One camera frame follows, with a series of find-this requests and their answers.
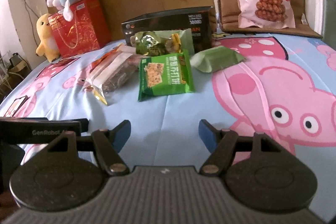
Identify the smartphone with patterned case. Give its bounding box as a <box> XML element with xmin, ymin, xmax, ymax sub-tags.
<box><xmin>5</xmin><ymin>96</ymin><xmax>28</xmax><ymax>117</ymax></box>

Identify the light green pastry packet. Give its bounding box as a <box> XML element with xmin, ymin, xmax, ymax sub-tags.
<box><xmin>190</xmin><ymin>46</ymin><xmax>245</xmax><ymax>73</ymax></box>

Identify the brown chair cushion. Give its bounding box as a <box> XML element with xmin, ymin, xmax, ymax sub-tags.
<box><xmin>216</xmin><ymin>0</ymin><xmax>323</xmax><ymax>39</ymax></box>

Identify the green candy bag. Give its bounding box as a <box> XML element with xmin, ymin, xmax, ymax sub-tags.
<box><xmin>130</xmin><ymin>29</ymin><xmax>195</xmax><ymax>57</ymax></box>

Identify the red gift bag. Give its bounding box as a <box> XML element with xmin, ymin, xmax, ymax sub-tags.
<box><xmin>49</xmin><ymin>0</ymin><xmax>111</xmax><ymax>58</ymax></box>

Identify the red envelope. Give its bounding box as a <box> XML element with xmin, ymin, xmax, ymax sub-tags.
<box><xmin>51</xmin><ymin>58</ymin><xmax>78</xmax><ymax>67</ymax></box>

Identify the clear brown cake packet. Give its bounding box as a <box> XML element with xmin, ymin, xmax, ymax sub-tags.
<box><xmin>84</xmin><ymin>43</ymin><xmax>145</xmax><ymax>105</ymax></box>

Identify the yellow duck plush toy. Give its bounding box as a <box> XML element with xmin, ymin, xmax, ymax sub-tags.
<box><xmin>35</xmin><ymin>14</ymin><xmax>60</xmax><ymax>63</ymax></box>

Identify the Peppa Pig bed sheet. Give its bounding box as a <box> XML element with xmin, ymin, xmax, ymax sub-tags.
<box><xmin>1</xmin><ymin>34</ymin><xmax>335</xmax><ymax>223</ymax></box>

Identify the green cracker packet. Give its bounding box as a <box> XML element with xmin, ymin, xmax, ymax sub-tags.
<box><xmin>138</xmin><ymin>50</ymin><xmax>195</xmax><ymax>102</ymax></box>

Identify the black cardboard storage box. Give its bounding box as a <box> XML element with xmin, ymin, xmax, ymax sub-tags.
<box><xmin>121</xmin><ymin>6</ymin><xmax>217</xmax><ymax>52</ymax></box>

